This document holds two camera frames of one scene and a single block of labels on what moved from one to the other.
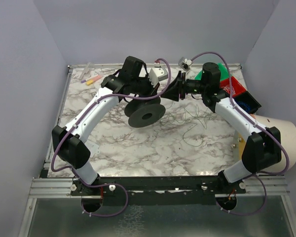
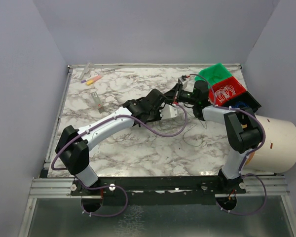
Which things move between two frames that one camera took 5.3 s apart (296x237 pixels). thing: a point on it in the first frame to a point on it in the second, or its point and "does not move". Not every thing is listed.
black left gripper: x=145 y=87 to x=155 y=114
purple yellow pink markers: x=89 y=81 does not move
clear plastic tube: x=85 y=70 does not move
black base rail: x=158 y=190 does not move
